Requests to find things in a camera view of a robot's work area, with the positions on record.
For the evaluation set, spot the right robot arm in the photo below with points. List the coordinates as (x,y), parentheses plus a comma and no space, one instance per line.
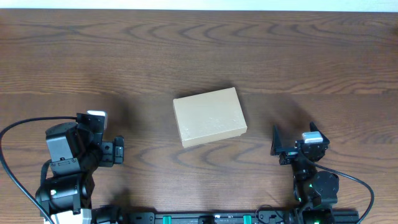
(315,190)

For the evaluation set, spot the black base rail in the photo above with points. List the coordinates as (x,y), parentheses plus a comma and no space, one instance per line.
(263,215)

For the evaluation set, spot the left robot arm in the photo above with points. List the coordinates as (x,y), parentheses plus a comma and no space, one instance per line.
(76,150)

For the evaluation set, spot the cardboard box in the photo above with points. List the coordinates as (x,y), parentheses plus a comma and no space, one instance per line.
(209,117)

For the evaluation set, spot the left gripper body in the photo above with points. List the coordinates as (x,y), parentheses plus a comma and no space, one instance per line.
(117,150)

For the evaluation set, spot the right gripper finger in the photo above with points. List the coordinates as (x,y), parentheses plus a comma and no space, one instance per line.
(314,129)
(276,142)

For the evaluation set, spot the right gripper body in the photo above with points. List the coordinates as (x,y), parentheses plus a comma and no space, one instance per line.
(292,152)

